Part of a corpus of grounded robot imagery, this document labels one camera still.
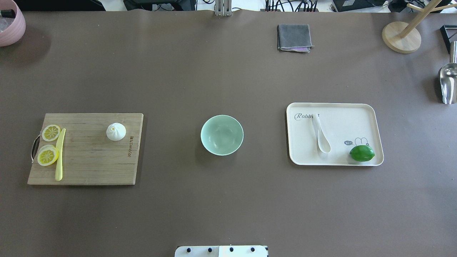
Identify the light green bowl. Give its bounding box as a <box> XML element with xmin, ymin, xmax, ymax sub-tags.
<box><xmin>200</xmin><ymin>115</ymin><xmax>244</xmax><ymax>156</ymax></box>

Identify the upper lemon slice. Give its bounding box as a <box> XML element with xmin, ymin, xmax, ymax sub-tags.
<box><xmin>41</xmin><ymin>124</ymin><xmax>61</xmax><ymax>142</ymax></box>

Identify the wooden cutting board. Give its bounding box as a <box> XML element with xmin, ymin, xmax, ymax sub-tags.
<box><xmin>28</xmin><ymin>113</ymin><xmax>144</xmax><ymax>186</ymax></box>

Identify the metal ice scoop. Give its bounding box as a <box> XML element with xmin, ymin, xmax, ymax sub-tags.
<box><xmin>439</xmin><ymin>41</ymin><xmax>457</xmax><ymax>105</ymax></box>

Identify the yellow plastic knife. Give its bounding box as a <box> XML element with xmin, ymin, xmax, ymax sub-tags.
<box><xmin>55</xmin><ymin>128</ymin><xmax>66</xmax><ymax>182</ymax></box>

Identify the folded grey cloth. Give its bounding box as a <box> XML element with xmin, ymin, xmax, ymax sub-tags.
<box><xmin>277</xmin><ymin>24</ymin><xmax>314</xmax><ymax>53</ymax></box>

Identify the lower lemon slice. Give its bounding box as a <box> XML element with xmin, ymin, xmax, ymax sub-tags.
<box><xmin>37</xmin><ymin>144</ymin><xmax>59</xmax><ymax>166</ymax></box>

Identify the wooden mug tree stand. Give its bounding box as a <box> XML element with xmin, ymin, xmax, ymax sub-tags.
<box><xmin>382</xmin><ymin>0</ymin><xmax>457</xmax><ymax>54</ymax></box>

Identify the white steamed bun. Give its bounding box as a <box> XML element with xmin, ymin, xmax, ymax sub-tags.
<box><xmin>106</xmin><ymin>122</ymin><xmax>127</xmax><ymax>141</ymax></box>

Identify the lemon slice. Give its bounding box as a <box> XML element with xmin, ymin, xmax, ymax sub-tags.
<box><xmin>41</xmin><ymin>124</ymin><xmax>61</xmax><ymax>142</ymax></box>
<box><xmin>37</xmin><ymin>144</ymin><xmax>59</xmax><ymax>166</ymax></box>

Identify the white ceramic spoon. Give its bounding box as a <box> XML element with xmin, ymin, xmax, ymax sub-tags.
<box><xmin>312</xmin><ymin>113</ymin><xmax>331</xmax><ymax>153</ymax></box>

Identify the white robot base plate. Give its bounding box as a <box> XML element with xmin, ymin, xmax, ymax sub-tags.
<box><xmin>174</xmin><ymin>245</ymin><xmax>269</xmax><ymax>257</ymax></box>

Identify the pink ribbed bowl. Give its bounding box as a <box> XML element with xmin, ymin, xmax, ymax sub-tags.
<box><xmin>0</xmin><ymin>0</ymin><xmax>26</xmax><ymax>47</ymax></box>

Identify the green lime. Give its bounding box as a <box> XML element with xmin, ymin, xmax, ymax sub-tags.
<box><xmin>350</xmin><ymin>145</ymin><xmax>375</xmax><ymax>162</ymax></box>

